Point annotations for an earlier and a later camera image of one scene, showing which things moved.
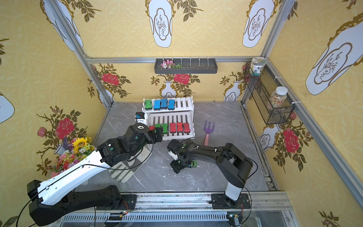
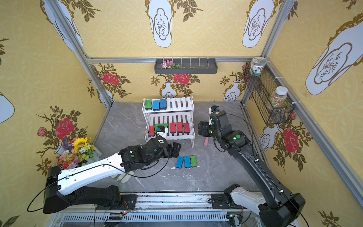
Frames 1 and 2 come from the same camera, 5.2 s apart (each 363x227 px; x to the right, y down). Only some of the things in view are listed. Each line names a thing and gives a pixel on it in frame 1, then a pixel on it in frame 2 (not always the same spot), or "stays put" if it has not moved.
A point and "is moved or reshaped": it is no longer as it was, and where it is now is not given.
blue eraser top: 164,103 stays put
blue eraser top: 171,105 is moved or reshaped
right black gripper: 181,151 -> 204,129
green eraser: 195,163 stays put
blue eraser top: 157,104 stays put
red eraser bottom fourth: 172,126 stays put
